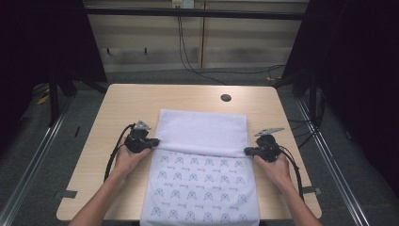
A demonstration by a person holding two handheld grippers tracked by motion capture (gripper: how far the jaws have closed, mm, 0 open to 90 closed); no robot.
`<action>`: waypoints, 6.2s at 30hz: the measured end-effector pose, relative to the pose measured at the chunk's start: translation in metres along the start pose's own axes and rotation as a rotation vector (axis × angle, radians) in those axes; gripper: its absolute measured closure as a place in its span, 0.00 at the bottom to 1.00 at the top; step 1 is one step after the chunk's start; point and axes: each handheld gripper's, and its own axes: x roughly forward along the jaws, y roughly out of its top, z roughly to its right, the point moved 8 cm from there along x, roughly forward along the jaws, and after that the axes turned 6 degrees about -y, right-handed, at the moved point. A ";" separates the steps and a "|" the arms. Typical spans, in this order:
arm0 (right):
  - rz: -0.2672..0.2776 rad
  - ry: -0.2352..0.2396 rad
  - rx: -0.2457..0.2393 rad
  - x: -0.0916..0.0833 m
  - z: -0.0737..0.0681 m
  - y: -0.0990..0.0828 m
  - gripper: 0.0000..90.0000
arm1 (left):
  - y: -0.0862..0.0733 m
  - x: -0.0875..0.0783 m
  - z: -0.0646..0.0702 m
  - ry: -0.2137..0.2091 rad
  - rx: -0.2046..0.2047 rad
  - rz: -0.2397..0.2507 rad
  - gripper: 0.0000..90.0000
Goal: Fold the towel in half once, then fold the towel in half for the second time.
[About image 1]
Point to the small black floor tape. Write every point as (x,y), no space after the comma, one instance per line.
(76,132)

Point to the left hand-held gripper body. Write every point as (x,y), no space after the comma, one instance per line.
(137,142)

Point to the black metal stand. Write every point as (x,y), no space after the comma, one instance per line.
(54,100)
(313,100)

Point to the person's right hand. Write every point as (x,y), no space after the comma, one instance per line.
(277,172)

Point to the dark curtain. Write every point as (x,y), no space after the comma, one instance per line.
(357,78)
(40,40)

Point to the person's left hand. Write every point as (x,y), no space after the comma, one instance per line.
(127,161)

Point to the grey tape strip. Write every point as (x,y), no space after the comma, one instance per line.
(312,190)
(67,194)

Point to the white printed cloth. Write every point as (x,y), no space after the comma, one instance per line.
(200,175)

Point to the yellow object on floor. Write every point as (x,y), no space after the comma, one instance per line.
(43,100)

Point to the white wall power outlet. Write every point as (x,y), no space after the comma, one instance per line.
(183,3)

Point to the black horizontal metal bar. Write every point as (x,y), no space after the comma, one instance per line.
(194,13)

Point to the metal floor rail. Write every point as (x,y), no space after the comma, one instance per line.
(34,163)
(332,166)

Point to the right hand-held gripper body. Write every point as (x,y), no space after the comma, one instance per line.
(269,149)

